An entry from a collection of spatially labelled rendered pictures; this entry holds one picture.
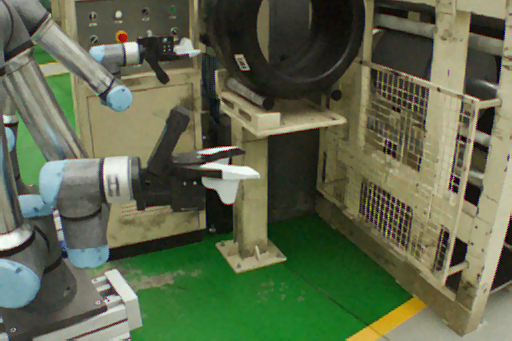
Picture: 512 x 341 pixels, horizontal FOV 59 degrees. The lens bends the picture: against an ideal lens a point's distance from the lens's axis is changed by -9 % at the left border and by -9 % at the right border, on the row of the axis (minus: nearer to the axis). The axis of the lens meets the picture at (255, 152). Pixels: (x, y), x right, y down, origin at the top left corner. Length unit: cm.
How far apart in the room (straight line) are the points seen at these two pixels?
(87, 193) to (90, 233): 8
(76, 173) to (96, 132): 139
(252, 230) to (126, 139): 72
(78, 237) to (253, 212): 153
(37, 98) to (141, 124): 135
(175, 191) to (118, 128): 143
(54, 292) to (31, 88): 43
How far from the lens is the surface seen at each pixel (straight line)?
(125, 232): 241
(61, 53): 141
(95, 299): 109
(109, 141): 221
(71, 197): 81
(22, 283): 88
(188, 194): 79
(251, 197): 225
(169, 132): 78
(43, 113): 90
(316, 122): 182
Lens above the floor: 138
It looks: 22 degrees down
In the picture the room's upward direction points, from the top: straight up
